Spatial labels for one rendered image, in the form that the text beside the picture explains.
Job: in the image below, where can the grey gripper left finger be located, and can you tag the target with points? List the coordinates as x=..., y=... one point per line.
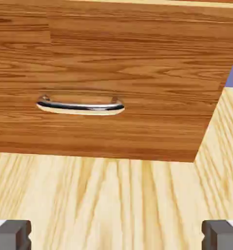
x=10, y=237

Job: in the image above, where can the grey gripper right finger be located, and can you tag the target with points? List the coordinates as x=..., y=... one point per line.
x=221, y=237

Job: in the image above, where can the brown wooden drawer front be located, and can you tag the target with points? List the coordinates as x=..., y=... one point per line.
x=116, y=58

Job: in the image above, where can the brown wooden cabinet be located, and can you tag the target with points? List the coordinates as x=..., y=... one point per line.
x=206, y=4

